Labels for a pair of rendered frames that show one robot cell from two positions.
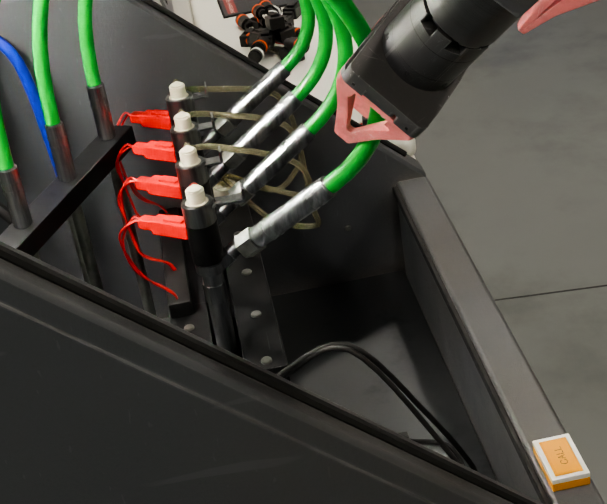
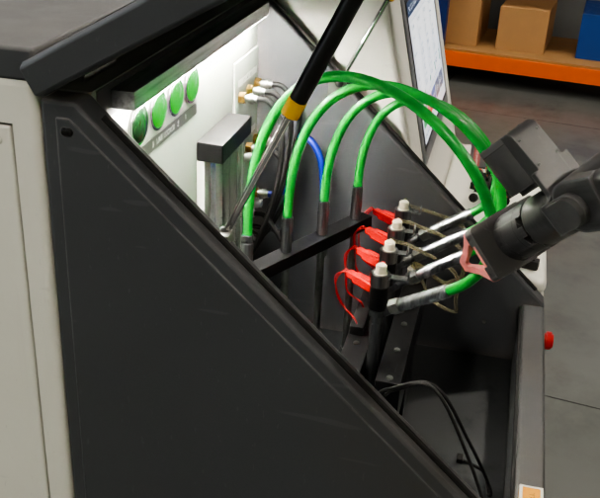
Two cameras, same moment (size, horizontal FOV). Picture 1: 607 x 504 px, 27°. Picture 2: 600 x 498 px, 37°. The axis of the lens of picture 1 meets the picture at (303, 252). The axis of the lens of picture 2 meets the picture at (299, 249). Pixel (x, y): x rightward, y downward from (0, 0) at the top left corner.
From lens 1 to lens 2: 23 cm
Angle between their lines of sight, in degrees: 15
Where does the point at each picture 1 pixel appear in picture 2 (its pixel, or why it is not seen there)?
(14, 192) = (287, 231)
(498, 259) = not seen: outside the picture
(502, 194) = not seen: outside the picture
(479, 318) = (529, 403)
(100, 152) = (346, 225)
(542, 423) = (533, 477)
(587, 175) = not seen: outside the picture
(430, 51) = (515, 236)
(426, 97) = (508, 261)
